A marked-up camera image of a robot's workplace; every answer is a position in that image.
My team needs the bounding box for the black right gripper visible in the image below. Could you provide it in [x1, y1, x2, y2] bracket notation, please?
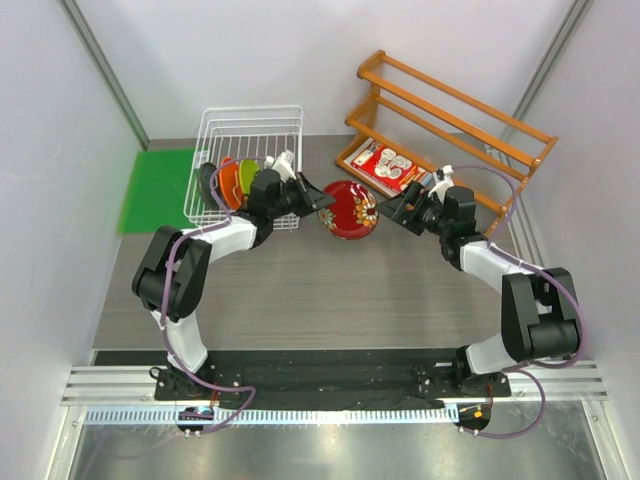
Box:
[374, 181, 451, 237]

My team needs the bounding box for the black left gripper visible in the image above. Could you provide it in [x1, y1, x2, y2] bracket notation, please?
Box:
[269, 172, 335, 220]

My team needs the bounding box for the red floral plate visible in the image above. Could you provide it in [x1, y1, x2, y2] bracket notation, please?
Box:
[317, 180, 379, 240]

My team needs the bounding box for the green plate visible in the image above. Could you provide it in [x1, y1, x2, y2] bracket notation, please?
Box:
[238, 159, 261, 195]

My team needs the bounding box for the orange plate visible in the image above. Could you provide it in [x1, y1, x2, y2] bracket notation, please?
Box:
[217, 157, 246, 210]

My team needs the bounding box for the dark black plate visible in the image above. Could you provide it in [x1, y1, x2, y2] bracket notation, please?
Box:
[197, 162, 221, 211]

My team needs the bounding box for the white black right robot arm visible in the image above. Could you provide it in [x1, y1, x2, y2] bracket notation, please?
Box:
[378, 182, 581, 395]

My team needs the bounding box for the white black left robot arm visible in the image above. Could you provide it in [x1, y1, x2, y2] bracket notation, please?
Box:
[132, 169, 335, 399]

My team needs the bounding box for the orange wooden shelf rack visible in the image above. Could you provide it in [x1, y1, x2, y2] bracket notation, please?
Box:
[335, 50, 558, 234]

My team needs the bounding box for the red comic book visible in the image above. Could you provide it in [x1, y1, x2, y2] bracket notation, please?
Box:
[350, 139, 427, 194]

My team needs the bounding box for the green cutting mat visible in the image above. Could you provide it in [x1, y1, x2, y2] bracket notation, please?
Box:
[117, 148, 194, 234]

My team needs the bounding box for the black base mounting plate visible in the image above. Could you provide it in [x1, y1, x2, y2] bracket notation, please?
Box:
[149, 349, 511, 411]

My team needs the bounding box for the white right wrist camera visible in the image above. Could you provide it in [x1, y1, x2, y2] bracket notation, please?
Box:
[429, 165, 455, 204]

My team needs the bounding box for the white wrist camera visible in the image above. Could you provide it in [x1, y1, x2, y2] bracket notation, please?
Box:
[264, 150, 295, 182]
[429, 165, 455, 204]

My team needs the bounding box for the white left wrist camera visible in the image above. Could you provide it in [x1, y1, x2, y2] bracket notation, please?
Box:
[264, 150, 295, 182]

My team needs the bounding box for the white wire dish rack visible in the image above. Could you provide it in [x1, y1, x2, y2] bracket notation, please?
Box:
[183, 105, 303, 227]

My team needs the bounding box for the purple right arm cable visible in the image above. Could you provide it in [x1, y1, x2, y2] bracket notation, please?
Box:
[439, 165, 585, 440]

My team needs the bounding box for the aluminium frame rail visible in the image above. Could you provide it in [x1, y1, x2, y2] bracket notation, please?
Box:
[62, 349, 608, 425]

